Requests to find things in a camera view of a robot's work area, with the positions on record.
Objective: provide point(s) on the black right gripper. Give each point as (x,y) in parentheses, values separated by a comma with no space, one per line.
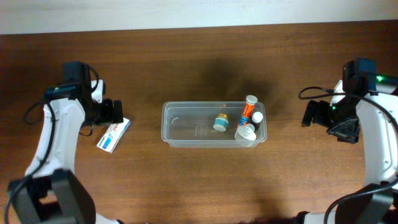
(319,112)

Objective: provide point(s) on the white Panadol box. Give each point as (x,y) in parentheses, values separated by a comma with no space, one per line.
(113,134)

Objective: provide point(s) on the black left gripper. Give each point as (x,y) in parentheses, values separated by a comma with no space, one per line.
(107,112)

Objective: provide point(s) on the gold lid balm jar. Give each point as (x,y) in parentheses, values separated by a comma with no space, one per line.
(221,122)

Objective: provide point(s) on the white calamine lotion bottle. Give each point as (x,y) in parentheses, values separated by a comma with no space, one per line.
(245,135)

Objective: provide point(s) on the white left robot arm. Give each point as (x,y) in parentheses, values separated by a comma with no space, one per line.
(50,191)

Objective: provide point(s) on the clear plastic container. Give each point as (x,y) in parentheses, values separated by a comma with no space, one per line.
(189,124)

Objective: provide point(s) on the orange glue stick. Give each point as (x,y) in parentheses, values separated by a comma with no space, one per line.
(250,103)

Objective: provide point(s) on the dark bottle white cap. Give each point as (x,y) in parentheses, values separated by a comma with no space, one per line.
(256,120)

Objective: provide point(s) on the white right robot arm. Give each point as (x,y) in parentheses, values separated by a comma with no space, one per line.
(362,105)

